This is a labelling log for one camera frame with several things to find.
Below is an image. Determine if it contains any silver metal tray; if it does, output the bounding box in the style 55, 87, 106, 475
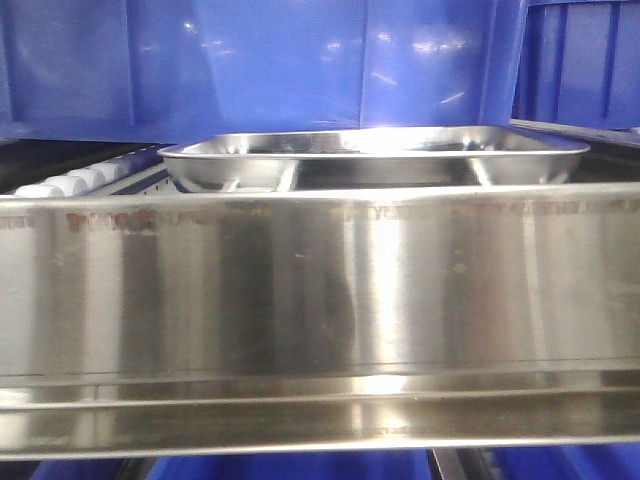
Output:
159, 125, 590, 193

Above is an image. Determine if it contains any steel front shelf beam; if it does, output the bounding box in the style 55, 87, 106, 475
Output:
1, 183, 639, 459

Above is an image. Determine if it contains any white roller track left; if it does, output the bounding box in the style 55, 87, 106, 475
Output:
1, 145, 162, 199

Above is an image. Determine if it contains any large blue bin left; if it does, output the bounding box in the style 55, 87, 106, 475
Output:
1, 1, 527, 143

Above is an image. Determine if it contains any blue bin far right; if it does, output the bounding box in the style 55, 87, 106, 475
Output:
513, 1, 639, 130

